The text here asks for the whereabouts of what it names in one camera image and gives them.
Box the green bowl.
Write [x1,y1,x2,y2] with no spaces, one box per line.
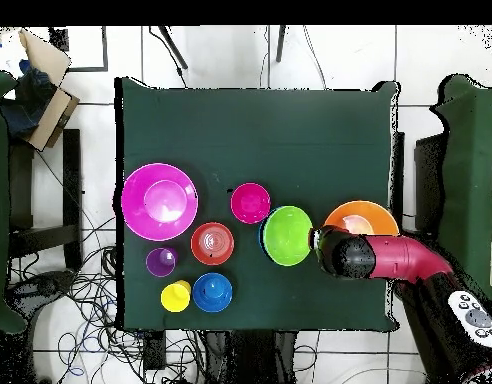
[262,205,315,268]

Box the light blue bowl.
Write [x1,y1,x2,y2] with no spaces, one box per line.
[258,206,276,258]

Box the large orange bowl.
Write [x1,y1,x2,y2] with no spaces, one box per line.
[323,200,401,238]

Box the small crimson bowl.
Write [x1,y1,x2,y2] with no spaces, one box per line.
[229,182,272,225]

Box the small red-orange bowl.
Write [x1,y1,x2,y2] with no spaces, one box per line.
[189,221,236,267]

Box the small dark blue bowl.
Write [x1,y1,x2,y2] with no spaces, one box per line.
[191,272,234,314]

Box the dark green table cloth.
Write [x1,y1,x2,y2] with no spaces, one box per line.
[114,76,401,333]

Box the yellow cup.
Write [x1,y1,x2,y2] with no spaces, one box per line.
[160,279,192,314]

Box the purple cup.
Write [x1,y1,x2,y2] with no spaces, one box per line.
[145,246,179,278]

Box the large pink bowl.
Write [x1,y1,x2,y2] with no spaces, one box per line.
[120,162,200,243]

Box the black power brick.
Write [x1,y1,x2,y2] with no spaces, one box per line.
[143,330,167,371]

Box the black tripod leg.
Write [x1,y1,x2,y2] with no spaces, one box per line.
[157,25,189,70]
[275,25,288,63]

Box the grey base with black knob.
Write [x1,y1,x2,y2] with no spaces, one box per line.
[13,269,77,307]

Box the cardboard box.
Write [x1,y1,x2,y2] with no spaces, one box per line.
[0,28,81,153]

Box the dark blue cloth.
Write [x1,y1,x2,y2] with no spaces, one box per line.
[0,59,57,137]

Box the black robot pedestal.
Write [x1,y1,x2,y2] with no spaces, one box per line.
[203,330,299,384]

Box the tangle of cables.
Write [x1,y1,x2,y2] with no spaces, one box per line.
[9,215,207,384]

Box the black rectangular frame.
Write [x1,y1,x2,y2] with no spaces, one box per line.
[49,25,109,73]

